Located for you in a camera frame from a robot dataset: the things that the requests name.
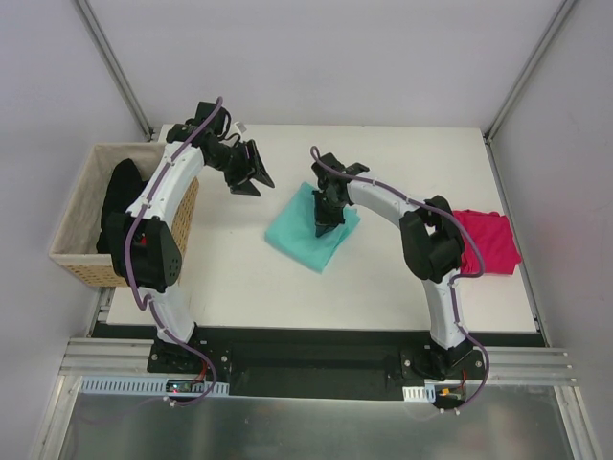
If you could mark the left aluminium corner post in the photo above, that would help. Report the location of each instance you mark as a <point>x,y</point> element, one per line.
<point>93,26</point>

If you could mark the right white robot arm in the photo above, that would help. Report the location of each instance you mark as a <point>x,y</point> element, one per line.
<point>432,246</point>

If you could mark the teal t-shirt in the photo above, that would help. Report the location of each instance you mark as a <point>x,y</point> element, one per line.
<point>292,232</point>

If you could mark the aluminium corner post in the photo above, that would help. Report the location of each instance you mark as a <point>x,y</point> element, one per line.
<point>93,26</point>
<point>546,40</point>

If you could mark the pink t-shirt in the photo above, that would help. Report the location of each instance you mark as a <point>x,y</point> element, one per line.
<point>494,239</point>

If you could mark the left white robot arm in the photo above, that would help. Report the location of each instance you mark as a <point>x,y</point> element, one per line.
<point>143,250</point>

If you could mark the aluminium rail frame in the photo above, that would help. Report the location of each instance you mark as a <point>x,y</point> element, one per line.
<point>128,357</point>

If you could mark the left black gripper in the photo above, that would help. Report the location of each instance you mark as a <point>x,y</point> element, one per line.
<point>241,167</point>

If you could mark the right aluminium corner post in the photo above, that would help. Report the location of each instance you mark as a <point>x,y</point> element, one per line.
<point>546,40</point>

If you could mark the left white cable duct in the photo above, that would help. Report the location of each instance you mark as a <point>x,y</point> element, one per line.
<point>137,386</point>

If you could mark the white cable duct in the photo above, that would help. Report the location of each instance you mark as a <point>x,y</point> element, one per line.
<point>137,386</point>
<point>419,394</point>

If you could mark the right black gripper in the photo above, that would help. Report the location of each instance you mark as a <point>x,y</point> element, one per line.
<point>327,211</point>

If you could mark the wicker laundry basket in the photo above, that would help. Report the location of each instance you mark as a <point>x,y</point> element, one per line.
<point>74,246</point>

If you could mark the right white cable duct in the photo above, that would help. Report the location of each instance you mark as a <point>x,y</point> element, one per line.
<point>419,394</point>

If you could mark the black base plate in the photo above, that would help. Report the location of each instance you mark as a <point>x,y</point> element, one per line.
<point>317,364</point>

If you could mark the black garment in basket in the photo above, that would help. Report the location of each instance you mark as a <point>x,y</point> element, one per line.
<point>124,187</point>

